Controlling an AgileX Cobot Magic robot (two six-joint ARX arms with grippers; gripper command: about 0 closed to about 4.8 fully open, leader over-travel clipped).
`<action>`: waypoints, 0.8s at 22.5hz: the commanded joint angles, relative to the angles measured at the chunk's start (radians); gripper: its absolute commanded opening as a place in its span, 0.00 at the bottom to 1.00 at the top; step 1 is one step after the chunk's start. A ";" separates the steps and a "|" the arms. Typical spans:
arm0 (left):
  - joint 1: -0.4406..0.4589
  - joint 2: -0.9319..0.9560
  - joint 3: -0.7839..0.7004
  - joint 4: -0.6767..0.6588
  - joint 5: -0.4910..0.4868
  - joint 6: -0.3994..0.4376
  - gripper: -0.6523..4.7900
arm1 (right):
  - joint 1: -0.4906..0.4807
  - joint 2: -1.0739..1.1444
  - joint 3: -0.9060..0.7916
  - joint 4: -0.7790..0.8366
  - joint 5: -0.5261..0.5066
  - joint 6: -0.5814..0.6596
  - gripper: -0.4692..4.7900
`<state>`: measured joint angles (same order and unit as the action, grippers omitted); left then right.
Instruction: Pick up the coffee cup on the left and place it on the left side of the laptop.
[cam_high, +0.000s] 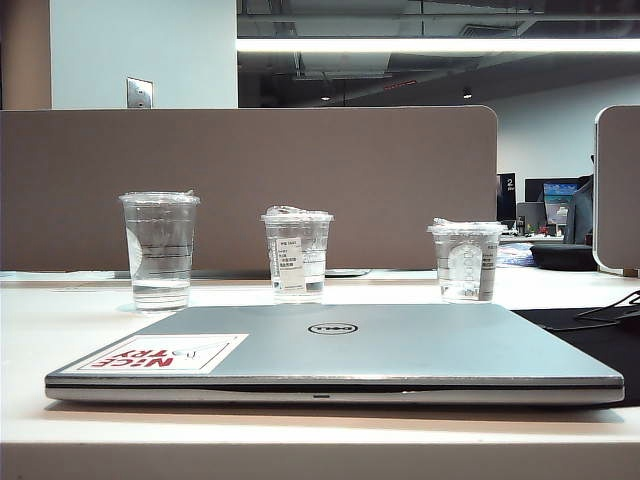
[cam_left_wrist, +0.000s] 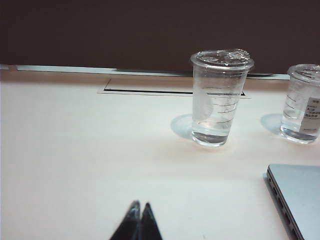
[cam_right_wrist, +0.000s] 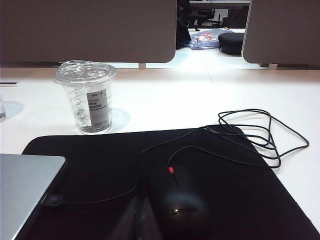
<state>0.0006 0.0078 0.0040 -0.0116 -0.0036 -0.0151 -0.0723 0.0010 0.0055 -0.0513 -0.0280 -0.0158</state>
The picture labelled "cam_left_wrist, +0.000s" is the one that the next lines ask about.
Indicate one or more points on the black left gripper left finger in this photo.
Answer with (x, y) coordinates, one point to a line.
(130, 222)

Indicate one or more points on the aluminium partition base rail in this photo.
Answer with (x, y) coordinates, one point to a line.
(62, 68)

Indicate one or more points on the clear plastic cup, white label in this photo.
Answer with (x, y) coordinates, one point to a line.
(295, 100)

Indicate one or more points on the silver Dell laptop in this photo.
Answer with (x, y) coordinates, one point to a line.
(300, 190)

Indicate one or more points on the clear plastic cup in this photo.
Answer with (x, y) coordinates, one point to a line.
(295, 100)
(215, 105)

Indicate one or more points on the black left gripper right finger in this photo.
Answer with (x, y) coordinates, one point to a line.
(150, 225)

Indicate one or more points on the wide brown desk partition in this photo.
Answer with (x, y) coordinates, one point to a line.
(125, 32)

